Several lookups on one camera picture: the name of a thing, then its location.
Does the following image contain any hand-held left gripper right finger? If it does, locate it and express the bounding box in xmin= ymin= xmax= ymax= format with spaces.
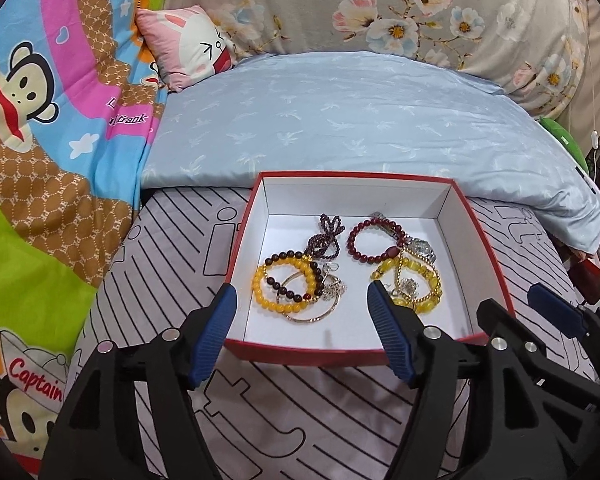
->
xmin=366 ymin=280 xmax=571 ymax=480

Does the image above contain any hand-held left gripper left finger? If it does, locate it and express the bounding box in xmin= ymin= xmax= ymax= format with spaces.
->
xmin=40 ymin=284 xmax=238 ymax=480

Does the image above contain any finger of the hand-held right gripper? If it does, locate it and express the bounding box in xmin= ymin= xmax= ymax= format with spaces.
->
xmin=527 ymin=282 xmax=596 ymax=342
xmin=476 ymin=299 xmax=600 ymax=407

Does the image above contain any gold bead bracelet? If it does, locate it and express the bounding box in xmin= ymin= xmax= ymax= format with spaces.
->
xmin=390 ymin=247 xmax=434 ymax=307

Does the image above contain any red jewelry box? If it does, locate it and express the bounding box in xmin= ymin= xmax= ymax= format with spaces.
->
xmin=223 ymin=171 xmax=517 ymax=367

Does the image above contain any silver flower bracelet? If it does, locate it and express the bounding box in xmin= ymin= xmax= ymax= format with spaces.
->
xmin=317 ymin=260 xmax=349 ymax=302

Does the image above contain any thin gold bangle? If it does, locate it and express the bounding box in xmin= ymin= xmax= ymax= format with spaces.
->
xmin=280 ymin=270 xmax=344 ymax=325

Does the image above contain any large yellow crystal bead bracelet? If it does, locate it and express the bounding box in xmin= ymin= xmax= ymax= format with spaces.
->
xmin=370 ymin=252 xmax=444 ymax=314

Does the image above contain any small yellow bead bracelet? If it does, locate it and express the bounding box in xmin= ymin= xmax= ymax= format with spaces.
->
xmin=252 ymin=255 xmax=324 ymax=314

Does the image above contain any red bead bracelet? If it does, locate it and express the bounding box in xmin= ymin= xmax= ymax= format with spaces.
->
xmin=347 ymin=217 xmax=407 ymax=261

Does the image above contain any dark brown bead bracelet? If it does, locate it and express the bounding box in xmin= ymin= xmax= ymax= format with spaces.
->
xmin=262 ymin=250 xmax=326 ymax=306

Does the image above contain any red box lid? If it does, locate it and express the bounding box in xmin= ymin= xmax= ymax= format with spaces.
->
xmin=570 ymin=255 xmax=600 ymax=306

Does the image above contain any silver wristwatch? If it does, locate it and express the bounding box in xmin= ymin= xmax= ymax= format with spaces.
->
xmin=370 ymin=211 xmax=438 ymax=264

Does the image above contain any grey striped bed sheet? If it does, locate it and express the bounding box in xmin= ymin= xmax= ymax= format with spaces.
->
xmin=72 ymin=185 xmax=600 ymax=480

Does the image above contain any green plush toy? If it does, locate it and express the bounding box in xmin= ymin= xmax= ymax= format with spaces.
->
xmin=539 ymin=116 xmax=591 ymax=177

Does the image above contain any light blue quilt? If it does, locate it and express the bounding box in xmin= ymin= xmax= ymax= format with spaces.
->
xmin=140 ymin=50 xmax=600 ymax=256

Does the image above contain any cartoon monkey blanket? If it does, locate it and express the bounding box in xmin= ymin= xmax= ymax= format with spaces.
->
xmin=0 ymin=0 xmax=173 ymax=461

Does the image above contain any pink rabbit pillow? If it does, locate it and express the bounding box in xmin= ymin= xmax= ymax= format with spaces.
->
xmin=135 ymin=5 xmax=239 ymax=94

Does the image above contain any grey floral quilt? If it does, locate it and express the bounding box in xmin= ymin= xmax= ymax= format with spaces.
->
xmin=165 ymin=0 xmax=597 ymax=122

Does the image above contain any dark garnet bead bracelet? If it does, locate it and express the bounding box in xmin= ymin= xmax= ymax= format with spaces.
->
xmin=305 ymin=213 xmax=344 ymax=261

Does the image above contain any white cord with switch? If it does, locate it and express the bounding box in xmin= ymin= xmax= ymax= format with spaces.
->
xmin=582 ymin=0 xmax=600 ymax=151

